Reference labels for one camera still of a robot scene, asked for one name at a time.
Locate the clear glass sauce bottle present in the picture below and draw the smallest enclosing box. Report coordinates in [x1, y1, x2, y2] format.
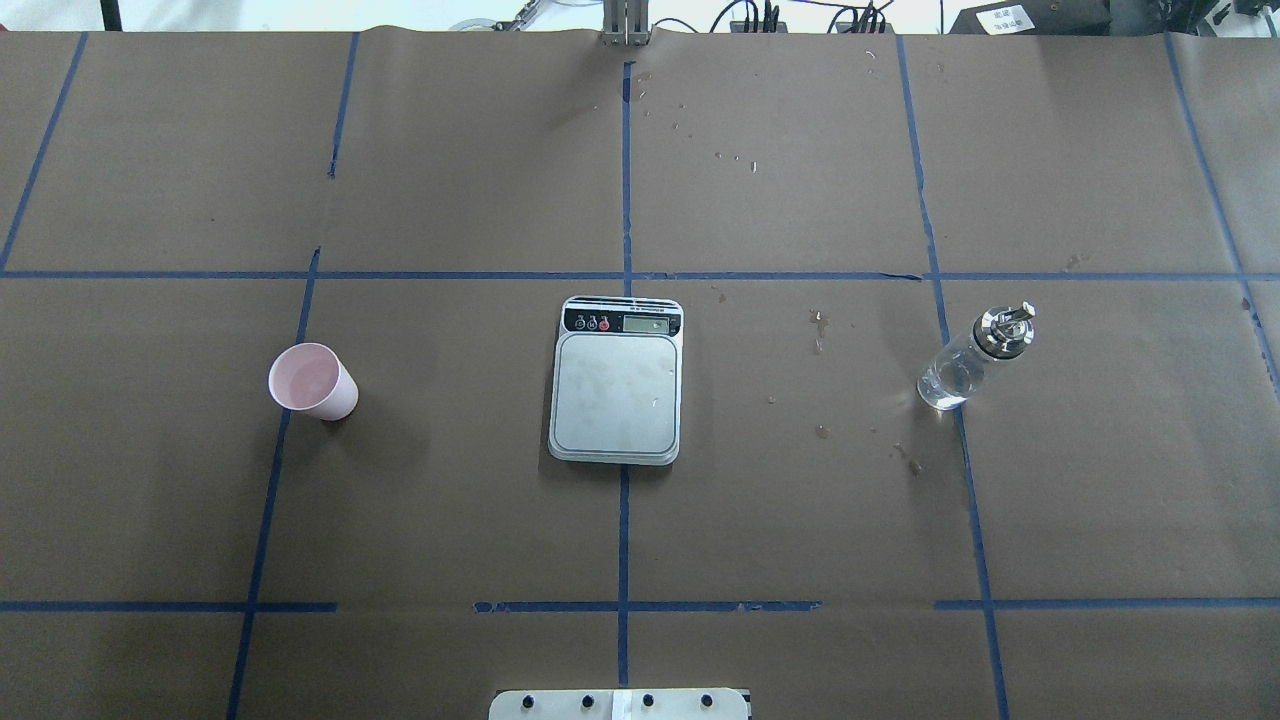
[916, 302, 1037, 411]

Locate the pink plastic cup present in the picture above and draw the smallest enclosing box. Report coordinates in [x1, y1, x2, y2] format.
[268, 342, 360, 421]

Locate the white digital kitchen scale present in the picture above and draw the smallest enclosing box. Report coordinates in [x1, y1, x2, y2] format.
[547, 295, 685, 468]

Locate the black equipment box with label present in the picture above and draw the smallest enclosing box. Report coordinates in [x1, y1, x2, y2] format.
[946, 1, 1112, 36]

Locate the aluminium frame post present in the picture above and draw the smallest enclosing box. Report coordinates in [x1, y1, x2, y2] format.
[602, 0, 652, 47]

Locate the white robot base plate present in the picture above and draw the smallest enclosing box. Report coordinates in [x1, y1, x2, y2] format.
[488, 687, 753, 719]

